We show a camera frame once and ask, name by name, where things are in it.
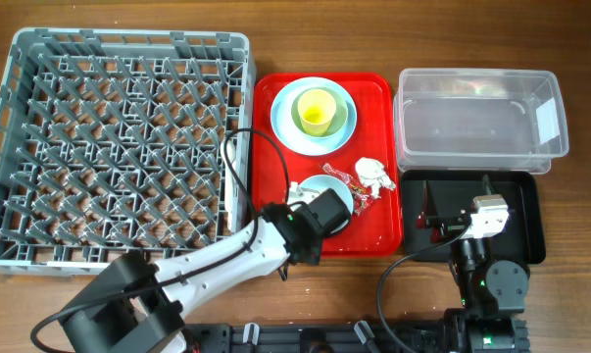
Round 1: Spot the small blue food bowl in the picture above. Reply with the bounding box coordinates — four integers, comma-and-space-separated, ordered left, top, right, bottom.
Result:
288, 175, 354, 214

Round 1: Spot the red candy wrapper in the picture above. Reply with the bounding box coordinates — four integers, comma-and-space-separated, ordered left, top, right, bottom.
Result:
321, 163, 373, 215

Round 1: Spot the white plastic spoon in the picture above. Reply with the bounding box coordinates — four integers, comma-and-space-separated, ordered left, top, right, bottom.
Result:
221, 141, 236, 233

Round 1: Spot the white tissue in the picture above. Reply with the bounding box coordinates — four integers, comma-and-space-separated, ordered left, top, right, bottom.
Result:
355, 157, 396, 199

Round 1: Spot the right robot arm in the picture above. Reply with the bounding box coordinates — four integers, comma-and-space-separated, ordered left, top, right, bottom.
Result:
417, 177, 529, 352

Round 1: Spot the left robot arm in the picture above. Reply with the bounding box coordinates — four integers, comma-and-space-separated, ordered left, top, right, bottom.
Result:
59, 198, 350, 352

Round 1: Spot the grey dishwasher rack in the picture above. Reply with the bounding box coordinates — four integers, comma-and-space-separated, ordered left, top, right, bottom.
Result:
0, 27, 256, 276

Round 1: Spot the clear plastic bin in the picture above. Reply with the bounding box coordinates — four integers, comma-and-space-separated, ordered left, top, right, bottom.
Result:
393, 68, 569, 174

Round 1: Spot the red plastic tray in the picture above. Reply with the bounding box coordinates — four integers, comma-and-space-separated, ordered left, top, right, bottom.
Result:
249, 73, 403, 257

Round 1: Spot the light blue plate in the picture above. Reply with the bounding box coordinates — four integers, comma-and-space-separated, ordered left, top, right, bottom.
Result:
271, 76, 358, 156

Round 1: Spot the light green bowl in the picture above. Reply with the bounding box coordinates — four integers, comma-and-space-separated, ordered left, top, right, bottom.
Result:
291, 87, 348, 139

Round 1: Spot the yellow plastic cup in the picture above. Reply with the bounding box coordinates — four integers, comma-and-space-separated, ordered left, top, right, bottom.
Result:
297, 88, 337, 136

